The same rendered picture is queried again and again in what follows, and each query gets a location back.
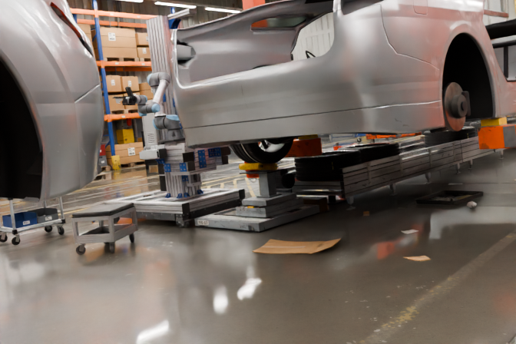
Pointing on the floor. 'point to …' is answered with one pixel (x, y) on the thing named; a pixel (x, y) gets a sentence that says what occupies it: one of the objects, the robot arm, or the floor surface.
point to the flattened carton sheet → (295, 246)
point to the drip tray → (451, 196)
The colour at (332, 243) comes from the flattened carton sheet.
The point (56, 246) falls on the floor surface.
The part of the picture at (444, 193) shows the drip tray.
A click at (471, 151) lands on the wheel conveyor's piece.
